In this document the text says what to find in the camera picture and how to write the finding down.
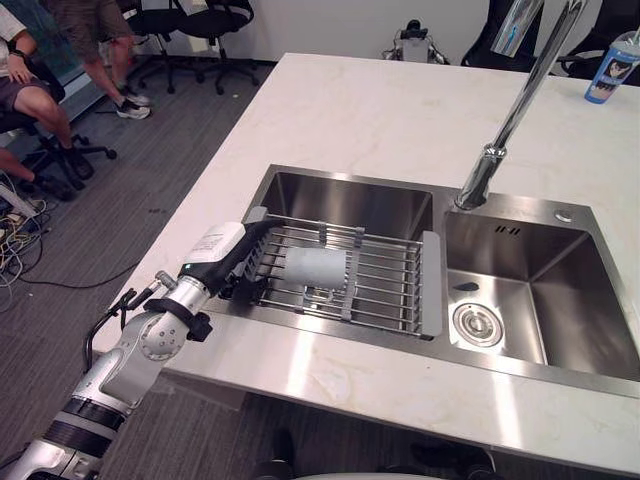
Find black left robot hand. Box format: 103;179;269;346
180;217;287;301

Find white frosted plastic cup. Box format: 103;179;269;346
283;246;349;291

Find metal sink drying rack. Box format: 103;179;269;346
241;205;443;342

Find round metal sink drain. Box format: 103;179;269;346
452;302;502;347

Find stainless steel double sink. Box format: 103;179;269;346
201;164;640;384

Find blue printed drink cup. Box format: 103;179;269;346
584;29;640;105

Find black office chair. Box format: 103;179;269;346
0;54;119;191
174;0;261;96
117;0;206;95
459;0;640;81

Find person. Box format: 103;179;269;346
39;0;152;121
0;14;96;201

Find dark robot foot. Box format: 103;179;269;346
407;439;496;480

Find chrome kitchen faucet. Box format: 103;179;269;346
453;0;591;211

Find tangled floor cables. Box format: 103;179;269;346
0;169;54;314

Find white robot device with camera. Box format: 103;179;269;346
383;18;450;65

